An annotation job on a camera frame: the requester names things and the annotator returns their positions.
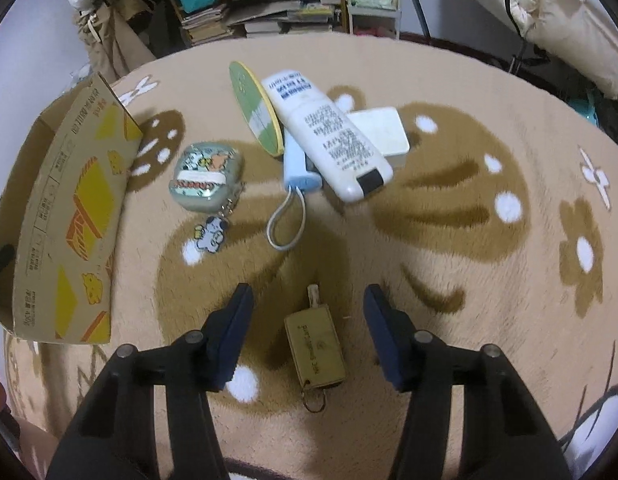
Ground wooden key tag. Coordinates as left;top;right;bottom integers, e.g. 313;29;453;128
284;284;347;414

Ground cardboard box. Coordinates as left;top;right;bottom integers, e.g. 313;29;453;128
0;74;143;344

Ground green cartoon earbuds case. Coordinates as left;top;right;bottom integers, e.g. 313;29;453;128
168;142;244;254

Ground white lotion tube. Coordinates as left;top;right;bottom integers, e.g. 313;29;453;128
261;70;394;203

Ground beige patterned carpet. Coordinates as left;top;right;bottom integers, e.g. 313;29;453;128
5;32;618;479

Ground light blue power bank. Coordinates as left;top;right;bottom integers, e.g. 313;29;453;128
266;129;323;252

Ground white flat power bank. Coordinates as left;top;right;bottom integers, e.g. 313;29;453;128
348;107;411;168

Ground green yellow oval pouch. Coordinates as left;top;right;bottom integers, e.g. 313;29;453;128
229;61;284;157

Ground tan hanging coat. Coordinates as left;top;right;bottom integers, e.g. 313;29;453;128
74;2;156;84

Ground cream padded chair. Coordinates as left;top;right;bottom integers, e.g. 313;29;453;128
476;0;618;100

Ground stack of books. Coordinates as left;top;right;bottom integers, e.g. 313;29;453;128
180;0;341;46

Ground wooden shelf unit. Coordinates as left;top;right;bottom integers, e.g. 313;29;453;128
169;0;349;48

